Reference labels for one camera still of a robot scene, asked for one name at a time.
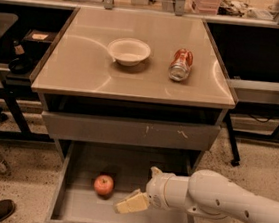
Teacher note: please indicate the black round object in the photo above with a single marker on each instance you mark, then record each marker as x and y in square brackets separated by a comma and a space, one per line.
[20, 65]

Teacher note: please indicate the red apple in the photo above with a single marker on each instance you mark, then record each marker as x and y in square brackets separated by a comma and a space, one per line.
[103, 185]

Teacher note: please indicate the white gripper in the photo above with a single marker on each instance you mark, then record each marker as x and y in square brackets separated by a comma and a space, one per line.
[158, 190]

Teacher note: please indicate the grey drawer cabinet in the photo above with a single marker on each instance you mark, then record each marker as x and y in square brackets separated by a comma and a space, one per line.
[78, 76]

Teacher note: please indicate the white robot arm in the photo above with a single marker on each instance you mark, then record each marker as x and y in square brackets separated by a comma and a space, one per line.
[204, 194]

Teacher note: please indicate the open grey middle drawer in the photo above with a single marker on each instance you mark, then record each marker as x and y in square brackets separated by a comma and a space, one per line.
[75, 200]

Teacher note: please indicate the closed grey top drawer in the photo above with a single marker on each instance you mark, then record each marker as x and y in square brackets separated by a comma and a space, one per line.
[126, 131]

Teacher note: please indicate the orange soda can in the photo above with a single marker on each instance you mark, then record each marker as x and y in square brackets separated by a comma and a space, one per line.
[180, 67]

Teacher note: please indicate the white paper bowl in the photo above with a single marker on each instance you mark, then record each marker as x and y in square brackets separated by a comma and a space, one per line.
[128, 51]

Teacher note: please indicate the pink stacked trays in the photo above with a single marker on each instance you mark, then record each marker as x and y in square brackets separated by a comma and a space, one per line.
[205, 6]

